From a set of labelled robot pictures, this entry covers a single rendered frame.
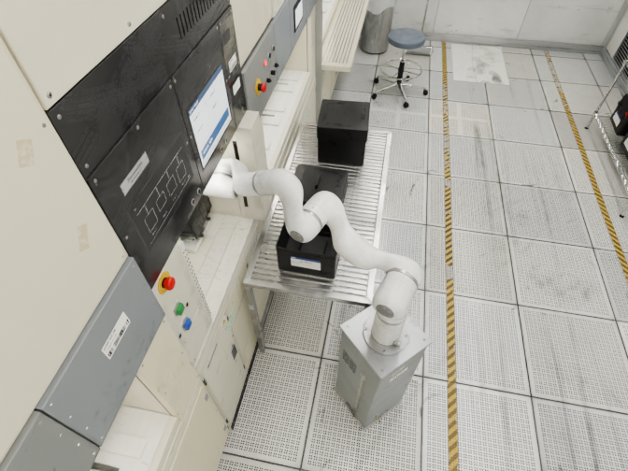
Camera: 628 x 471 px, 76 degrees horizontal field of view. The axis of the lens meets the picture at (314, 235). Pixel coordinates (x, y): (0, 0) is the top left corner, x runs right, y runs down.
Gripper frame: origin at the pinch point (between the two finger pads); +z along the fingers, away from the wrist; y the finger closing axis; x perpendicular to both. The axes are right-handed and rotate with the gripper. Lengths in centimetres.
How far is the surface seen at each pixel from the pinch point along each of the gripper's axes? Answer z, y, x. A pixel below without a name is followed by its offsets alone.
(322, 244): -64, 15, -45
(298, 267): -56, -4, -41
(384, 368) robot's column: -100, -42, -46
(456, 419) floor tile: -148, -30, -122
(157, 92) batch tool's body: -30, -28, 59
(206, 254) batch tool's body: -14.5, -9.9, -34.5
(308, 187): -51, 44, -35
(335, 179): -64, 52, -35
